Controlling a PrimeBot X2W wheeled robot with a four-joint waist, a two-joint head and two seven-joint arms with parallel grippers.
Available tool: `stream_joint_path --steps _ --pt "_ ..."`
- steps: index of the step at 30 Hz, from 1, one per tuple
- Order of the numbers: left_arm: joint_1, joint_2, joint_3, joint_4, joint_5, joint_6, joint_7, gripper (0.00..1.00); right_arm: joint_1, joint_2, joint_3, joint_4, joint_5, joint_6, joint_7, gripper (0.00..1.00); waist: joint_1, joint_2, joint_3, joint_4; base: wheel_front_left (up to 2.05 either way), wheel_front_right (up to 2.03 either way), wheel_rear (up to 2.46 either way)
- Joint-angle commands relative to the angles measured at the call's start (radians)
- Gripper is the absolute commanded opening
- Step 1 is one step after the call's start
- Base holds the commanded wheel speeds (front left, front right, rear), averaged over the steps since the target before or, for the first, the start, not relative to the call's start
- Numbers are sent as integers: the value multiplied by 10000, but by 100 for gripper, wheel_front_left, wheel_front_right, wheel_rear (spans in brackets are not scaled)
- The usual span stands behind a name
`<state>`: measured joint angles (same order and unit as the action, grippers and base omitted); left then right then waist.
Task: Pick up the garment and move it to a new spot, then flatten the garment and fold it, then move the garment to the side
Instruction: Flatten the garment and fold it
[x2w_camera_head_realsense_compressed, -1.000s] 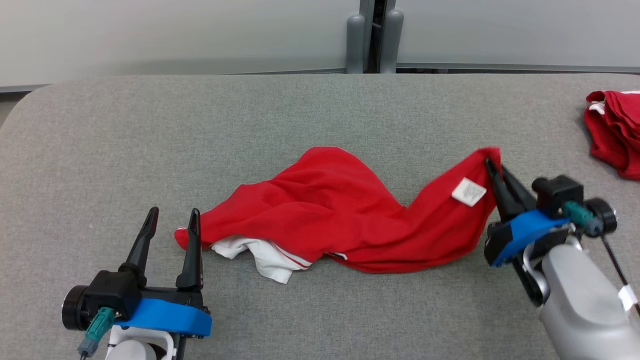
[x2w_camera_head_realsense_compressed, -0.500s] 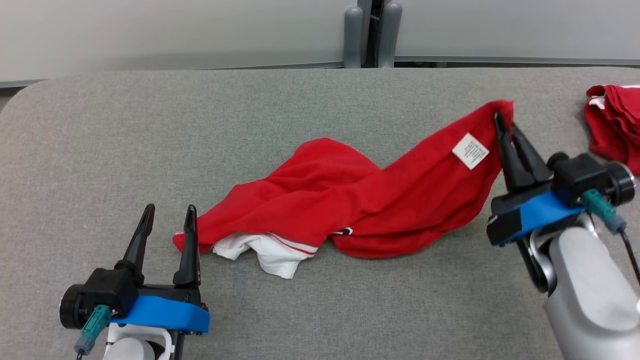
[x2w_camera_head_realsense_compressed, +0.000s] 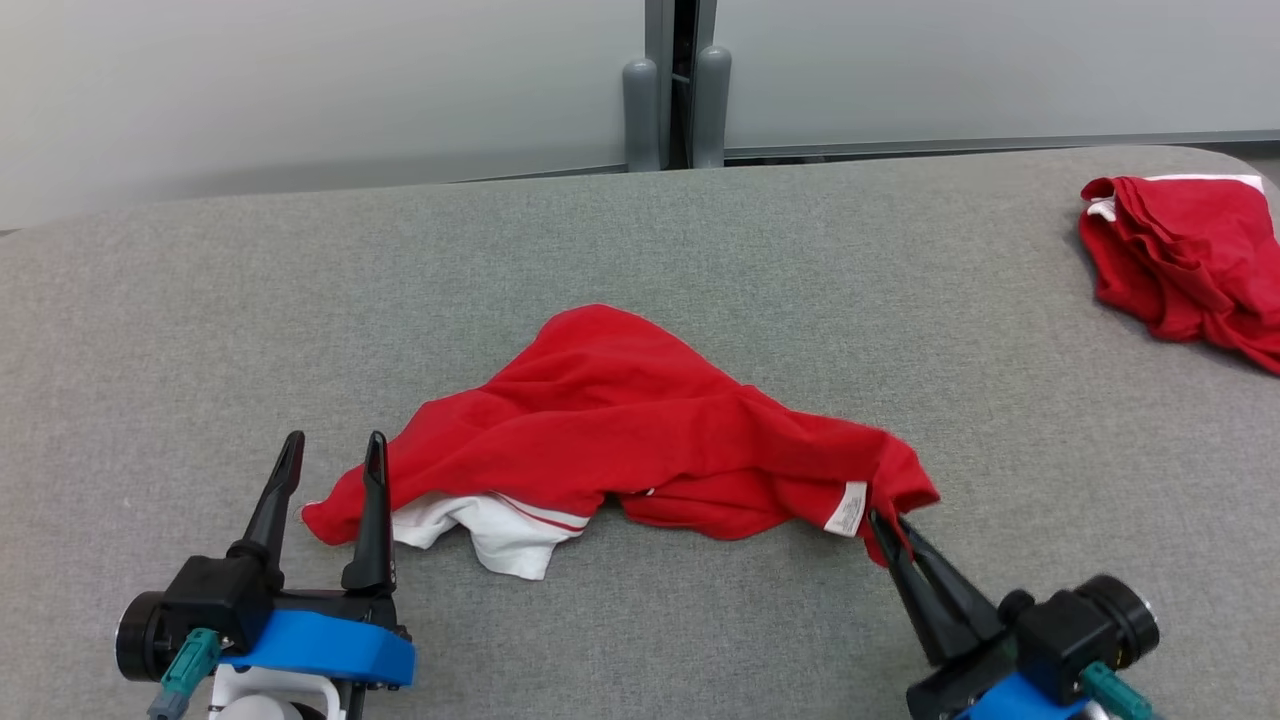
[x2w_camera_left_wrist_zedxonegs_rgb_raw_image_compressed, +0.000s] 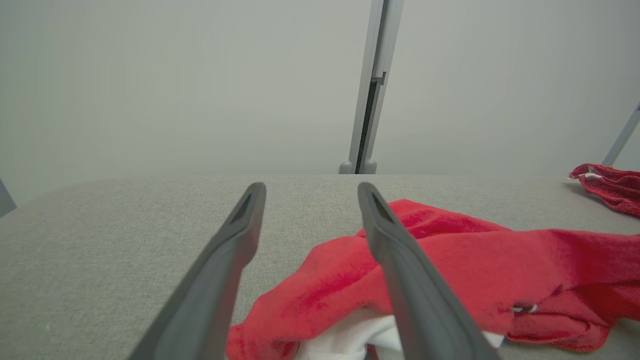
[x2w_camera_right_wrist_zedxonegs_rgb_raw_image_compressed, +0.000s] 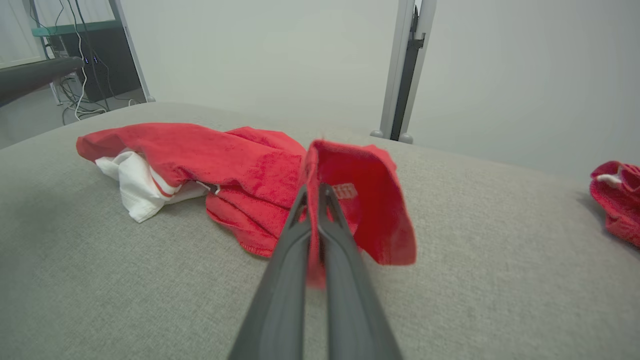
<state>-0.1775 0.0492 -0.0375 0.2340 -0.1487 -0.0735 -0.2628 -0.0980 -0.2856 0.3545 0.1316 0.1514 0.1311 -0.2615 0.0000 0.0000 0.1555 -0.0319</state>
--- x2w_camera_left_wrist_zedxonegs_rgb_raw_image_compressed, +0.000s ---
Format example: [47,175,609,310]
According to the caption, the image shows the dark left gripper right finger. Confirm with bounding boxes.
[357,182,501,360]

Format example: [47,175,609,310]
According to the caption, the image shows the red basketball jersey white trim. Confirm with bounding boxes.
[225,199,640,360]

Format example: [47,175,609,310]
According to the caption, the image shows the grey partition frame post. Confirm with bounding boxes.
[364,0,405,175]
[339,0,386,175]
[601,102,640,169]

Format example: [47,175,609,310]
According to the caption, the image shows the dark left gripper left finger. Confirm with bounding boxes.
[127,182,267,360]

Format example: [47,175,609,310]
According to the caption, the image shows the red shorts white trim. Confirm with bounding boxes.
[569,163,640,219]

